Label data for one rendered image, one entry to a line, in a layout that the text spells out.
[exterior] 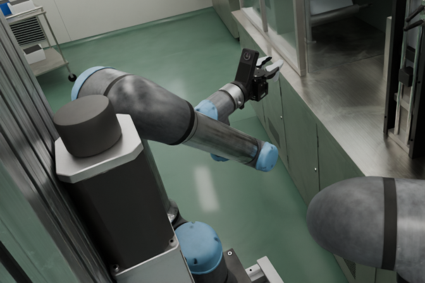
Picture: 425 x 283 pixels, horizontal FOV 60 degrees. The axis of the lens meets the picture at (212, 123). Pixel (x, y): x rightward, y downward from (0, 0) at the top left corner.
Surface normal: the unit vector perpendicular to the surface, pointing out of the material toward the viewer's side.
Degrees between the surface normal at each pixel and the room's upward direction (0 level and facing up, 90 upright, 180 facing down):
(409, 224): 39
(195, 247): 7
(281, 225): 0
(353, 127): 0
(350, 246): 83
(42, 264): 90
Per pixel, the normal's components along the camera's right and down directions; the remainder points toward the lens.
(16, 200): 0.37, 0.45
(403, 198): -0.24, -0.72
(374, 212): -0.36, -0.35
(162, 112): 0.44, 0.00
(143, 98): 0.26, -0.31
